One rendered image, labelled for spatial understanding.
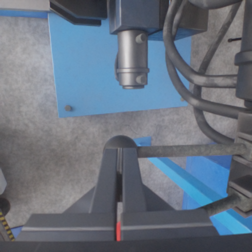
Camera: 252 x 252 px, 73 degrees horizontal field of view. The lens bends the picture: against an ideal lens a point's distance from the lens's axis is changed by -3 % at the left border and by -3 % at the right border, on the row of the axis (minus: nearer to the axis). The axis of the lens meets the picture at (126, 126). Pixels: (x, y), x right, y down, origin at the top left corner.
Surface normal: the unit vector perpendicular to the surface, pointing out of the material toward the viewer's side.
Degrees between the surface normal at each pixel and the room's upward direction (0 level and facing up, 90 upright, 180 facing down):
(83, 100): 0
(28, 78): 0
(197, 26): 0
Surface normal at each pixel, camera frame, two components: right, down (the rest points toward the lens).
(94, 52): 0.36, 0.24
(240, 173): -0.93, 0.11
